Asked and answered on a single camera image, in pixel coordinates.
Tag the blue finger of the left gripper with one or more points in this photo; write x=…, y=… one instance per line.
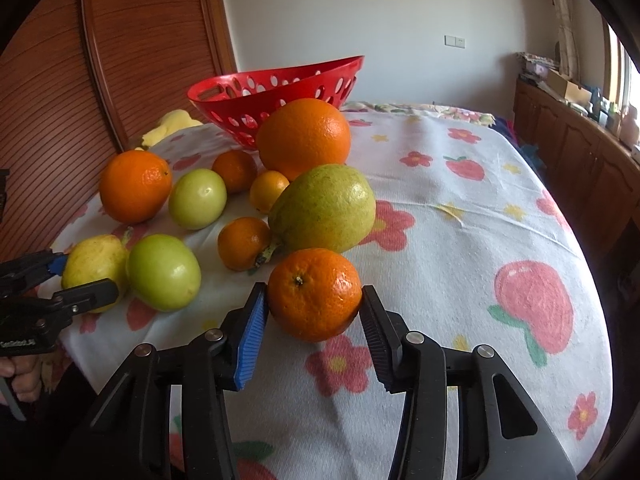
x=29, y=271

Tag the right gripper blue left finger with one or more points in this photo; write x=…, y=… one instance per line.
x=248, y=332

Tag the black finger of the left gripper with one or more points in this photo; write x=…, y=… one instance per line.
x=85, y=298

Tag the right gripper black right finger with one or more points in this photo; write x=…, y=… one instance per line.
x=384, y=330

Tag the small yellow pear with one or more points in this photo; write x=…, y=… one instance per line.
x=97, y=257

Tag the mandarin orange with stem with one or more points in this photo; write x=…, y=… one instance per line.
x=314, y=294

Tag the small tangerine with leaf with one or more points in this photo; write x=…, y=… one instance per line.
x=241, y=241

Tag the green apple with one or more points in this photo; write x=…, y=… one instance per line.
x=163, y=273
x=197, y=199

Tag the large yellow-green pear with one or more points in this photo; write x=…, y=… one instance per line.
x=331, y=206

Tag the medium orange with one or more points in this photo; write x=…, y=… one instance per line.
x=134, y=186

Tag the small yellow-orange tangerine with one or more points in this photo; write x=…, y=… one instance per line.
x=266, y=189

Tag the small dark tangerine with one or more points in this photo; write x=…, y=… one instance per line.
x=238, y=170

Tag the large navel orange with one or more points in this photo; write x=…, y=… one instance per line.
x=303, y=134

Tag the red perforated plastic basket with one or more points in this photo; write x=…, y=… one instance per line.
x=239, y=103

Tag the person's left hand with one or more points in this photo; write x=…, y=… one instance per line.
x=24, y=373

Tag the yellow Pikachu plush toy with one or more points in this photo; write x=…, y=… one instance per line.
x=170, y=123

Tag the floral bed sheet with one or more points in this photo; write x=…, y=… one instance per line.
x=433, y=110

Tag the wooden slatted wardrobe door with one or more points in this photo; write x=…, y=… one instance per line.
x=82, y=80

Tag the long wooden cabinet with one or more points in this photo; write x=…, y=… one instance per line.
x=590, y=175

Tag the cardboard box on cabinet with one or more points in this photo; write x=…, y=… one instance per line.
x=567, y=89

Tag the white wall switch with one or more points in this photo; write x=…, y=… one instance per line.
x=454, y=42

